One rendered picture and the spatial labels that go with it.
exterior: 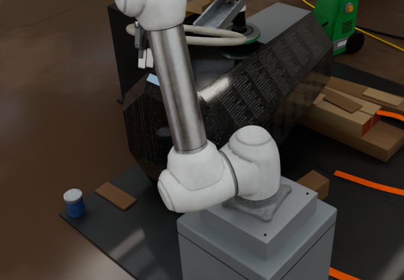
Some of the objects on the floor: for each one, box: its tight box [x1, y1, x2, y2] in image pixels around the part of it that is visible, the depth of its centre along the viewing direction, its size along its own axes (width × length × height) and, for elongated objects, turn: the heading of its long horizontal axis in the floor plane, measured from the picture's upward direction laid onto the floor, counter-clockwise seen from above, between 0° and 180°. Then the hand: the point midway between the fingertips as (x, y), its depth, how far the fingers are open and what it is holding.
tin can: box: [64, 189, 86, 218], centre depth 303 cm, size 10×10×13 cm
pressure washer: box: [313, 0, 364, 56], centre depth 420 cm, size 35×35×87 cm
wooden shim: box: [94, 181, 137, 211], centre depth 314 cm, size 25×10×2 cm, turn 54°
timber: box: [296, 170, 329, 201], centre depth 299 cm, size 30×12×12 cm, turn 135°
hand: (146, 58), depth 207 cm, fingers closed on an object, 4 cm apart
